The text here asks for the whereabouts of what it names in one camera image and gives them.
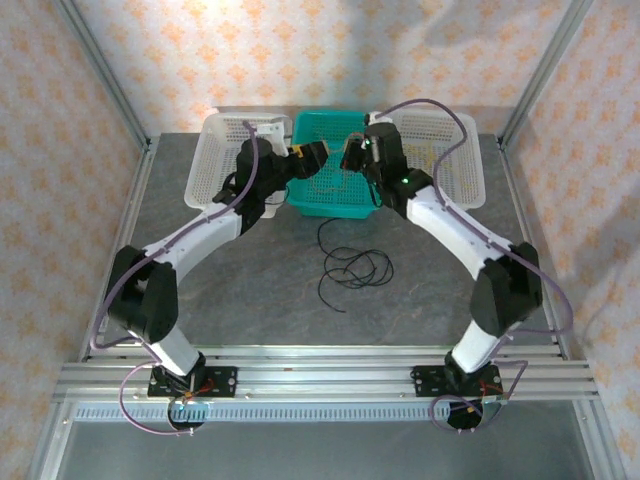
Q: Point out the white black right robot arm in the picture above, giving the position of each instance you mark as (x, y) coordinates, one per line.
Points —
(450, 220)

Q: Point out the teal plastic basket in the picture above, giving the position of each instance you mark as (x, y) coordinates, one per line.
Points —
(335, 210)

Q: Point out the white plastic basket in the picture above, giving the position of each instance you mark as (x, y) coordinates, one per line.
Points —
(210, 165)
(465, 165)

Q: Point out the aluminium side rail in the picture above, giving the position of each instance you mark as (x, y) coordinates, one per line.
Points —
(519, 200)
(122, 225)

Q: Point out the aluminium frame post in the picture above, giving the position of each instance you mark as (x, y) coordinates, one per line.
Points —
(101, 65)
(547, 65)

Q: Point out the aluminium rail beam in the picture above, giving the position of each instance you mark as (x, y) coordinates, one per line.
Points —
(325, 375)

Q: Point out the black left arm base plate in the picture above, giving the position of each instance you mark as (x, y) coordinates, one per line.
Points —
(225, 382)

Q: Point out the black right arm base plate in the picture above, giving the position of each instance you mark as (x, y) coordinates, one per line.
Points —
(427, 380)

